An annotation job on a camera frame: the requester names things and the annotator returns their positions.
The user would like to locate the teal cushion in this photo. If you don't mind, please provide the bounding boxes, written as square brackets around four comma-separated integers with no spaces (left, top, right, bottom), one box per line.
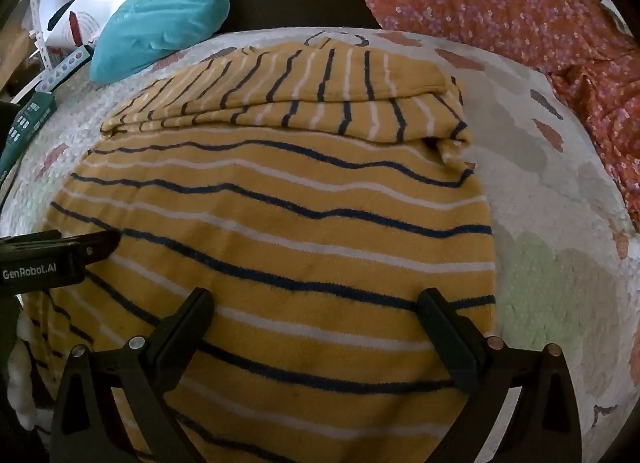
[90,0,232,84]

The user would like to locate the white storage rack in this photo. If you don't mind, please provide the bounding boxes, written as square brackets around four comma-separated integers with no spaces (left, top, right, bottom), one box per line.
[22,0,56,69]

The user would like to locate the yellow striped shirt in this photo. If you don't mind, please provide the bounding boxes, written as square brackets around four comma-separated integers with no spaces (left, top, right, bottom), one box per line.
[22,40,498,463]

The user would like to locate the grey patterned box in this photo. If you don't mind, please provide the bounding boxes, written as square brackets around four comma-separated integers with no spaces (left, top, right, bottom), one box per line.
[10,46,95,104]

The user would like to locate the dark green box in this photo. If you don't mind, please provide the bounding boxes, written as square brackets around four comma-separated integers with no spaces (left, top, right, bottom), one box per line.
[0,90,57,179]

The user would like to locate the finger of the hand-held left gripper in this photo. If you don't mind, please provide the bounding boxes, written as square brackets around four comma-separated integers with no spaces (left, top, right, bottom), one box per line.
[60,230,122,270]

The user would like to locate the white patterned blanket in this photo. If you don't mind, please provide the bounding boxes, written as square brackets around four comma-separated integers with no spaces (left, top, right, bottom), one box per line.
[0,28,640,444]

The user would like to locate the orange floral blanket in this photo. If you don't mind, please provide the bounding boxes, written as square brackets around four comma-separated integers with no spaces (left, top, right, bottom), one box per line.
[330,0,640,234]

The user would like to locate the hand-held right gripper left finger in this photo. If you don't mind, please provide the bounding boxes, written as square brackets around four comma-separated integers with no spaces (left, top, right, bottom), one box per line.
[50,287,216,463]

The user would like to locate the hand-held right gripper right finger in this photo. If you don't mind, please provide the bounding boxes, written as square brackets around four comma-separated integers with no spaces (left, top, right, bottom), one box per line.
[416,287,583,463]

